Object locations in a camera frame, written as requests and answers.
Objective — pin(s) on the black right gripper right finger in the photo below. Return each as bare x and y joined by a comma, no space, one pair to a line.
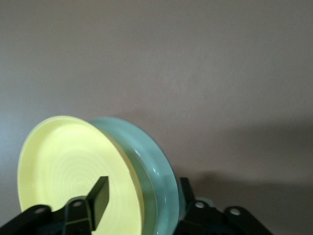
189,195

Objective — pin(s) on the pale green plate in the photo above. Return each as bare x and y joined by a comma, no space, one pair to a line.
151,171

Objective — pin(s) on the yellow plate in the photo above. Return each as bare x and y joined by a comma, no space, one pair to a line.
68,159

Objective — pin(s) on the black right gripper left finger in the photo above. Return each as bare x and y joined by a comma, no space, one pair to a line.
99,198

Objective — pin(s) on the brown table cover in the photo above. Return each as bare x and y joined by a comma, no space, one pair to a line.
156,49

